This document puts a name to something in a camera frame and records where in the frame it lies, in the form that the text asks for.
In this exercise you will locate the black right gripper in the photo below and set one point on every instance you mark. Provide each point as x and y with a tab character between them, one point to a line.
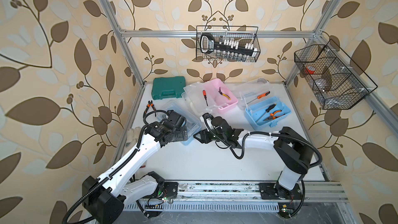
203	134

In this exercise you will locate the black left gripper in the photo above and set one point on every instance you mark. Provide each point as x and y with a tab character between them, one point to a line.
182	135

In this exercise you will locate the blue clear-lid toolbox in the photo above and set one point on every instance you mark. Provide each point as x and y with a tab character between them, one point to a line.
191	123

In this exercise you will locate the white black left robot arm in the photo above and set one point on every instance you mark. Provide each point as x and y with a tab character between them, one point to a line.
105	197

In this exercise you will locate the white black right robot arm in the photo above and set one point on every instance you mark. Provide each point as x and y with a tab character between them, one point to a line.
298	155

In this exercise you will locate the orange black cutting pliers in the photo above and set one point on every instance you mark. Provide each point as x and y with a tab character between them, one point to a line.
150	105

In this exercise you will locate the pink open toolbox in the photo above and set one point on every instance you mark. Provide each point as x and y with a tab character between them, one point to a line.
217	104

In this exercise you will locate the small red screwdriver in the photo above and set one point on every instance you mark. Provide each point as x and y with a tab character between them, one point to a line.
205	97

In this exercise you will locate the beige work glove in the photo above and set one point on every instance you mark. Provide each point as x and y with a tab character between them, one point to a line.
131	139

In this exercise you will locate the green plastic tool case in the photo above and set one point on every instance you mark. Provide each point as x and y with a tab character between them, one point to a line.
168	87

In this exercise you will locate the light blue open toolbox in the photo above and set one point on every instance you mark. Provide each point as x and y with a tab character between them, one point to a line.
250	90

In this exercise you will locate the black yellow long screwdriver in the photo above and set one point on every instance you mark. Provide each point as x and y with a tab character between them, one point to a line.
266	111

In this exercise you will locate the orange black needle-nose pliers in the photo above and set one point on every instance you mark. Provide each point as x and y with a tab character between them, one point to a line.
273	116

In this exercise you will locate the black socket wrench set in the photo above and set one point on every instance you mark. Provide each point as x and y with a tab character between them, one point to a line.
209	43

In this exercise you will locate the red tape roll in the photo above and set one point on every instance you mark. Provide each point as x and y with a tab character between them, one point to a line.
310	70

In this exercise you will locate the yellow handled pliers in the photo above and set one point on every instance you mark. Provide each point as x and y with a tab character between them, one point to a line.
224	94

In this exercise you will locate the orange handled flat screwdriver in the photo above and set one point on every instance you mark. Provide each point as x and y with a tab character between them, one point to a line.
260	96

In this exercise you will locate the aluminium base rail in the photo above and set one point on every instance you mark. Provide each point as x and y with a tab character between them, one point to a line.
239	196

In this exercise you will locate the black wire basket centre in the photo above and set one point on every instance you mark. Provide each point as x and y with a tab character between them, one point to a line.
244	34

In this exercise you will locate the black wire basket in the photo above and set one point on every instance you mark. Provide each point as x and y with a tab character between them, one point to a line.
340	81
244	34

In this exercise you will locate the black wire basket right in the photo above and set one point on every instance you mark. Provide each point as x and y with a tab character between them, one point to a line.
340	81

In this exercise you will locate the aluminium frame post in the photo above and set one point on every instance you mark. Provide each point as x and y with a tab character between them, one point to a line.
124	46

